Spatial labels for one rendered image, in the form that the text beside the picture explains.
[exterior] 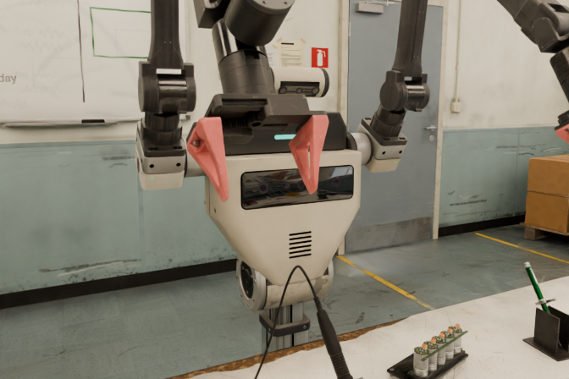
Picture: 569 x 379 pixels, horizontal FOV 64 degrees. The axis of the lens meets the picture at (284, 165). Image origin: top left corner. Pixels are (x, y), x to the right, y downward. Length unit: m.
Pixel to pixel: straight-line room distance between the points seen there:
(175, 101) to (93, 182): 2.27
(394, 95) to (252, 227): 0.47
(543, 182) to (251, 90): 4.26
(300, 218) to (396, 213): 3.03
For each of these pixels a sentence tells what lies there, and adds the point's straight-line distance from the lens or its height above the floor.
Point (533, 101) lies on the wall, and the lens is 5.29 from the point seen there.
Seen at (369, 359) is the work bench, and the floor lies 0.75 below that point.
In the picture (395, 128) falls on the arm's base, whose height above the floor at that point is 1.17.
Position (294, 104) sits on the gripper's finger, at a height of 1.23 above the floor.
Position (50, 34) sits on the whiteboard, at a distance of 3.11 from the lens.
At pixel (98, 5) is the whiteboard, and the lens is 3.15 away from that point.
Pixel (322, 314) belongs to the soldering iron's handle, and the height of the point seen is 0.91.
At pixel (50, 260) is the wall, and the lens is 3.26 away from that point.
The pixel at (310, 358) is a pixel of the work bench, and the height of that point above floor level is 0.75.
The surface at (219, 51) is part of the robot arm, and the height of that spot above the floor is 1.29.
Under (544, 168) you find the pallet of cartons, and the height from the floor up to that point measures 0.66.
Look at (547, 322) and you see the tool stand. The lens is 1.07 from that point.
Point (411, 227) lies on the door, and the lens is 4.22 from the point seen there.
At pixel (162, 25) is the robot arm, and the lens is 0.92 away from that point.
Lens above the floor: 1.23
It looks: 8 degrees down
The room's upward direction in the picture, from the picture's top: straight up
